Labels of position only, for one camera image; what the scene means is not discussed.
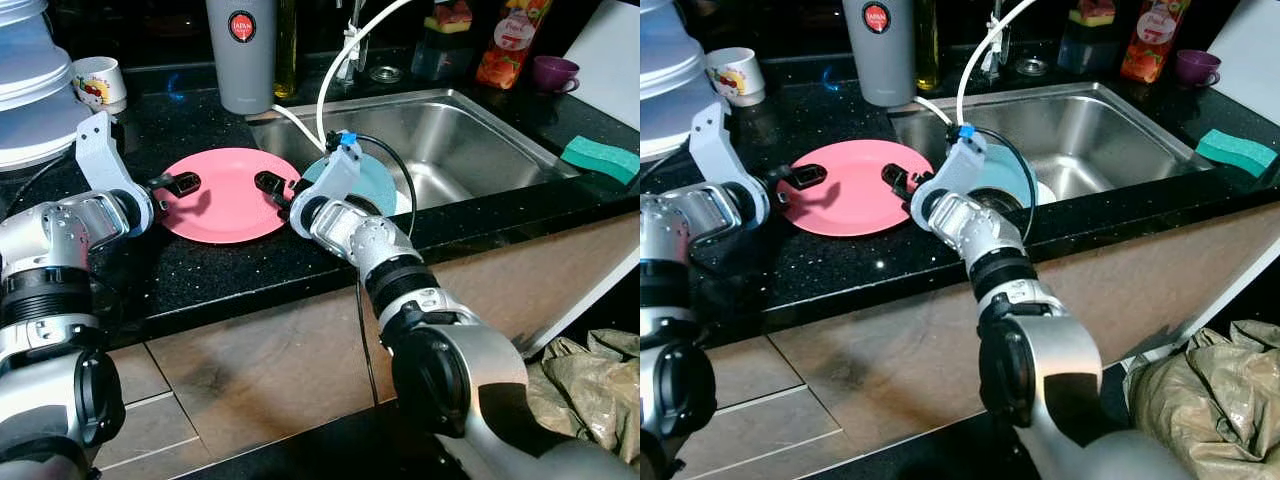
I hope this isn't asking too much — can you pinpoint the yellow oil bottle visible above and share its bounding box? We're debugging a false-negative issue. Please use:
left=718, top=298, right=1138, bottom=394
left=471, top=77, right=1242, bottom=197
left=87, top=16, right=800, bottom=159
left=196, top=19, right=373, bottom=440
left=273, top=0, right=299, bottom=101
left=912, top=0, right=941, bottom=93

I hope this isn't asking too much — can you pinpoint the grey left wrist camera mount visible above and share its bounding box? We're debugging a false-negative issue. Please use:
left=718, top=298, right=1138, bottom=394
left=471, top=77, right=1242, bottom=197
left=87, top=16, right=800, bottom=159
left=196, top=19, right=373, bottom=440
left=75, top=110, right=156, bottom=238
left=688, top=100, right=771, bottom=229

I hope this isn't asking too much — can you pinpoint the white mug with print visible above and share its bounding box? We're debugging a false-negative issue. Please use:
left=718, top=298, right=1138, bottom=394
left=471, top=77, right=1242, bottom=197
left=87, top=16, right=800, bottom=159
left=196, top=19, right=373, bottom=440
left=705, top=47, right=768, bottom=108
left=70, top=56, right=129, bottom=114

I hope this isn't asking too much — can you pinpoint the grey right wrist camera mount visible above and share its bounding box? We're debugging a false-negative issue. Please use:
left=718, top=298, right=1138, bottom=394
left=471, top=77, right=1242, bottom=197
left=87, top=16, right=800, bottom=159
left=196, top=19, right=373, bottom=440
left=908, top=122, right=989, bottom=226
left=288, top=130, right=366, bottom=238

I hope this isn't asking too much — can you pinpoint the white stacked plastic container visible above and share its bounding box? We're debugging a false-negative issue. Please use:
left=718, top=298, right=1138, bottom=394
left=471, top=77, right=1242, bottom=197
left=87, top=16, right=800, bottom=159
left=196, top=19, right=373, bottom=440
left=640, top=0, right=713, bottom=161
left=0, top=0, right=101, bottom=171

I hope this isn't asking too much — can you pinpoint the olive plastic bag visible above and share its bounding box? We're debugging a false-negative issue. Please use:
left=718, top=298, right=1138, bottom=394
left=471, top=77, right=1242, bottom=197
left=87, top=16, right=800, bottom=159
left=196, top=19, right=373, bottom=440
left=1125, top=320, right=1280, bottom=480
left=520, top=328, right=641, bottom=471

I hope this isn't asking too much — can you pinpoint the white hose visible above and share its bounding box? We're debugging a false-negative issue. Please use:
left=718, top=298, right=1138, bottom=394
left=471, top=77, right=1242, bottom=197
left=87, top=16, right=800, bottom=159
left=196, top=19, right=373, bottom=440
left=915, top=0, right=1051, bottom=129
left=270, top=0, right=416, bottom=151

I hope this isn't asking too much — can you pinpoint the teal plate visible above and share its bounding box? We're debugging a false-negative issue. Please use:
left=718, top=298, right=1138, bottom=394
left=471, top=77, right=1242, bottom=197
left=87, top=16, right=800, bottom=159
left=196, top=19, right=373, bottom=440
left=975, top=143, right=1041, bottom=209
left=300, top=152, right=399, bottom=216

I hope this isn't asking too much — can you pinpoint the pink plate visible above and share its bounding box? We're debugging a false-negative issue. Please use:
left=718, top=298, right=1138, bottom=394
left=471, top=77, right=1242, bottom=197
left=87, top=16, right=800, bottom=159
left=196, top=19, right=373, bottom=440
left=777, top=139, right=936, bottom=238
left=153, top=147, right=303, bottom=245

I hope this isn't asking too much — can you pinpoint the stainless steel sink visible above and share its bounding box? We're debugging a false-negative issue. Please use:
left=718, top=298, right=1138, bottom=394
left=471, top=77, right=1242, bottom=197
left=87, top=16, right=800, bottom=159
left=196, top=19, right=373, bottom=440
left=248, top=88, right=583, bottom=216
left=888, top=82, right=1226, bottom=206

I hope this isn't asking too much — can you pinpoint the chrome faucet pipe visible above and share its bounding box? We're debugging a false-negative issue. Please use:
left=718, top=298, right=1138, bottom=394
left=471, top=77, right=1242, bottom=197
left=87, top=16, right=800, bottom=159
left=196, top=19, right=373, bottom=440
left=335, top=0, right=371, bottom=86
left=980, top=0, right=1011, bottom=81

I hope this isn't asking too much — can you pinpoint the grey canister with red label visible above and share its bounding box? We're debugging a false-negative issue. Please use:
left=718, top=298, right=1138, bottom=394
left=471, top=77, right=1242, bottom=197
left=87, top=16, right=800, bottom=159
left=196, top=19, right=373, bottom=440
left=205, top=0, right=279, bottom=116
left=842, top=0, right=916, bottom=108

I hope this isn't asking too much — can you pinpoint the brown counter cabinet front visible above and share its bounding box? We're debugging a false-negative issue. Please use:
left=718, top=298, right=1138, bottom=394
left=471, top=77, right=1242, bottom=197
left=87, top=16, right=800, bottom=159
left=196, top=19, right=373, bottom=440
left=95, top=210, right=641, bottom=471
left=700, top=200, right=1280, bottom=471

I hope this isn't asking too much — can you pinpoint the dark container with coloured sponges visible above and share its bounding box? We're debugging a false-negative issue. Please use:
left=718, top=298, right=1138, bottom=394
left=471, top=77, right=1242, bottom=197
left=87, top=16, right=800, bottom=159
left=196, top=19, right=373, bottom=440
left=1058, top=0, right=1123, bottom=76
left=410, top=0, right=476, bottom=83

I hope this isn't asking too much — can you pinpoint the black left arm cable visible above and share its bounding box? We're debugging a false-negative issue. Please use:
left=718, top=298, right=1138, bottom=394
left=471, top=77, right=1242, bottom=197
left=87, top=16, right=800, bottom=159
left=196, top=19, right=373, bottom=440
left=640, top=148, right=693, bottom=189
left=0, top=150, right=83, bottom=216

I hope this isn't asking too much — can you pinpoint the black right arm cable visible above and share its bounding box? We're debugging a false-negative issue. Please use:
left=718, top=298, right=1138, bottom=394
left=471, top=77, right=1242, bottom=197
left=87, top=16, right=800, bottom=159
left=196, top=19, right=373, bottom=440
left=350, top=132, right=419, bottom=406
left=975, top=125, right=1041, bottom=246

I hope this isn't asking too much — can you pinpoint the white panel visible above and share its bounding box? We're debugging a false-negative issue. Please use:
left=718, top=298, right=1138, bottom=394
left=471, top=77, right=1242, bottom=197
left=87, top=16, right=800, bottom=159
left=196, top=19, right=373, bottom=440
left=1205, top=0, right=1280, bottom=126
left=565, top=0, right=641, bottom=131

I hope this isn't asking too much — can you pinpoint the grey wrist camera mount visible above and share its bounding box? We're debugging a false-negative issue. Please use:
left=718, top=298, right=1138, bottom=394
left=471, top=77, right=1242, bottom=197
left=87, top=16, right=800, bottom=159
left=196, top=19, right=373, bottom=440
left=908, top=122, right=989, bottom=226
left=688, top=100, right=771, bottom=229
left=75, top=110, right=156, bottom=238
left=288, top=130, right=366, bottom=238

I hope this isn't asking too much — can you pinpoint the purple cup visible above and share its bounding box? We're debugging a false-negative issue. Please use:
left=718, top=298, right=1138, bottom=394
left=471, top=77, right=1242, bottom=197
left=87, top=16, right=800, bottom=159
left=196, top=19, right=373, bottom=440
left=530, top=55, right=581, bottom=94
left=1173, top=48, right=1223, bottom=88

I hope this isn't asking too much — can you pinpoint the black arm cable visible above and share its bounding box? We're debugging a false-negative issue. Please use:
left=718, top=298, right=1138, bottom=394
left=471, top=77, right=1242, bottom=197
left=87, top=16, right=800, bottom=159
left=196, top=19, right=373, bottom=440
left=975, top=125, right=1041, bottom=246
left=350, top=132, right=419, bottom=406
left=640, top=148, right=693, bottom=189
left=0, top=150, right=83, bottom=216

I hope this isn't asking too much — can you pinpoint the green sponge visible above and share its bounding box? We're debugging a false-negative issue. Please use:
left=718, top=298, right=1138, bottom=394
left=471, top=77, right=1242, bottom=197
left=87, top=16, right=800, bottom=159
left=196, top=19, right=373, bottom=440
left=558, top=135, right=641, bottom=186
left=1195, top=128, right=1279, bottom=179

